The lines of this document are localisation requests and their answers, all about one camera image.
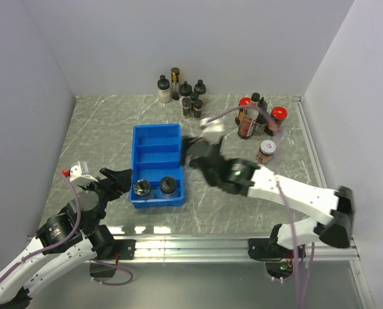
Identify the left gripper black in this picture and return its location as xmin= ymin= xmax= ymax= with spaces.
xmin=78 ymin=167 xmax=133 ymax=230

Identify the shaker jar white powder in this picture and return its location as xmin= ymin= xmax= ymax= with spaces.
xmin=133 ymin=179 xmax=154 ymax=199

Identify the blue divided plastic bin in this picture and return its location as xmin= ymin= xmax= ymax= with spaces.
xmin=129 ymin=123 xmax=185 ymax=209

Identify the knob lid jar white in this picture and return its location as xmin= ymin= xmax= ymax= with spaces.
xmin=160 ymin=176 xmax=178 ymax=198

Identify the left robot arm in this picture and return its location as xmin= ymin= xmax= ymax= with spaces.
xmin=0 ymin=162 xmax=133 ymax=308

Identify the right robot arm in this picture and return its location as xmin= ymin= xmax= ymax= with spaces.
xmin=180 ymin=136 xmax=355 ymax=261

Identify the small spice jar left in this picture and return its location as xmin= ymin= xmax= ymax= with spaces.
xmin=181 ymin=97 xmax=192 ymax=118

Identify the small spice jar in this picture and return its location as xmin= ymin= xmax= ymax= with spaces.
xmin=193 ymin=99 xmax=203 ymax=119
xmin=190 ymin=91 xmax=199 ymax=101
xmin=181 ymin=97 xmax=192 ymax=118

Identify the small spice jar right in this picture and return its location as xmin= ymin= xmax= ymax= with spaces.
xmin=193 ymin=99 xmax=203 ymax=119

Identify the small spice jar back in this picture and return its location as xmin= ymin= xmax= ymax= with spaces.
xmin=190 ymin=91 xmax=199 ymax=101

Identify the knob lid jar middle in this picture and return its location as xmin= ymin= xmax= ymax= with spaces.
xmin=178 ymin=80 xmax=192 ymax=100

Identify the knob lid jar far left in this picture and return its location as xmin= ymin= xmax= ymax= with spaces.
xmin=157 ymin=75 xmax=172 ymax=104

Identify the knob lid jar right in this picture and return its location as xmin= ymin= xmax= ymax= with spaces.
xmin=194 ymin=79 xmax=207 ymax=104

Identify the tall clear sauce bottle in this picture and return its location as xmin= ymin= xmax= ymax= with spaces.
xmin=238 ymin=92 xmax=261 ymax=139

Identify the tall yellow black grinder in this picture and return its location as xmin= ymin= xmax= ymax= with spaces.
xmin=171 ymin=67 xmax=180 ymax=100

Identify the red lid jar left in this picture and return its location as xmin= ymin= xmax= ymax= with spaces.
xmin=235 ymin=97 xmax=251 ymax=126

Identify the red lid jar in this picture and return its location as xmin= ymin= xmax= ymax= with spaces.
xmin=235 ymin=97 xmax=251 ymax=126
xmin=265 ymin=106 xmax=288 ymax=136

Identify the black cap bottle front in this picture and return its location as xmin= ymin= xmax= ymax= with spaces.
xmin=253 ymin=108 xmax=270 ymax=136

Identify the black cap bottle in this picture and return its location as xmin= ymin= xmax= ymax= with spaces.
xmin=257 ymin=97 xmax=268 ymax=112
xmin=253 ymin=108 xmax=270 ymax=136

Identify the white lid spice jar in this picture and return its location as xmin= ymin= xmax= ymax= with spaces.
xmin=256 ymin=140 xmax=277 ymax=164

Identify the black cap bottle back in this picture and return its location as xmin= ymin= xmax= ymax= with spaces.
xmin=257 ymin=97 xmax=268 ymax=112

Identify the red lid jar right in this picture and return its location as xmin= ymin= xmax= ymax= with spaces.
xmin=265 ymin=106 xmax=288 ymax=136

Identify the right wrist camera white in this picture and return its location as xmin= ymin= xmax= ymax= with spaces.
xmin=199 ymin=118 xmax=225 ymax=145

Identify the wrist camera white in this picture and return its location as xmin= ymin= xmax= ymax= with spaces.
xmin=199 ymin=118 xmax=225 ymax=145
xmin=61 ymin=160 xmax=98 ymax=187

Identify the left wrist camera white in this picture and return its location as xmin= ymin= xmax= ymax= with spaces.
xmin=61 ymin=160 xmax=98 ymax=187

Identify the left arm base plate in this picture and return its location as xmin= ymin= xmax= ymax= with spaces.
xmin=111 ymin=239 xmax=136 ymax=261

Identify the aluminium front rail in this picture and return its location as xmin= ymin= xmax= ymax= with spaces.
xmin=19 ymin=234 xmax=361 ymax=265

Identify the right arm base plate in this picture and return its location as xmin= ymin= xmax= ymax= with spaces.
xmin=247 ymin=238 xmax=294 ymax=262

